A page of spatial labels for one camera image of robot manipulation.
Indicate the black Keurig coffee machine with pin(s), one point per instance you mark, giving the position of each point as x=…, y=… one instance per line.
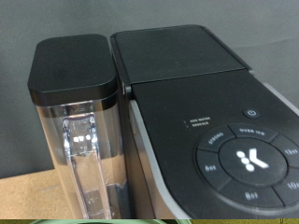
x=187, y=124

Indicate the grey partition panel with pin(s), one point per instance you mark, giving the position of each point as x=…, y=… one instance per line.
x=46, y=18

